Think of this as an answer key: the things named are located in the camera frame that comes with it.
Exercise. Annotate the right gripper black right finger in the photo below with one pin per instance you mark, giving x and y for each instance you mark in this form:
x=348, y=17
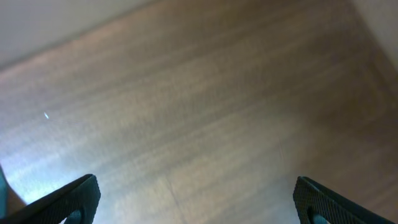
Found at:
x=315, y=203

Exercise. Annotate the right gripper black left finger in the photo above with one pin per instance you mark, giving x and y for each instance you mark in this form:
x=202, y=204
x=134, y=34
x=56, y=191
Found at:
x=75, y=202

